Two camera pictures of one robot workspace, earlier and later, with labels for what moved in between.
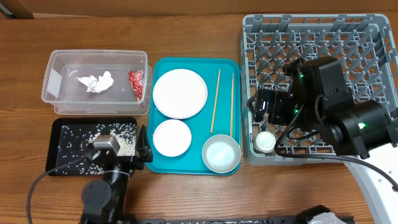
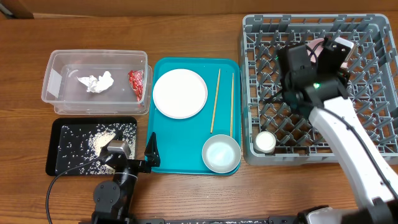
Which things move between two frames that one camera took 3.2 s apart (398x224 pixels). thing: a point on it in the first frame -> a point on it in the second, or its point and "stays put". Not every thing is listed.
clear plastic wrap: x=97 y=86 stays put
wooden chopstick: x=215 y=101 stays put
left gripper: x=143 y=150 -> x=152 y=155
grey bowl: x=221 y=154 stays put
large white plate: x=180 y=93 stays put
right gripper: x=276 y=98 -> x=337 y=70
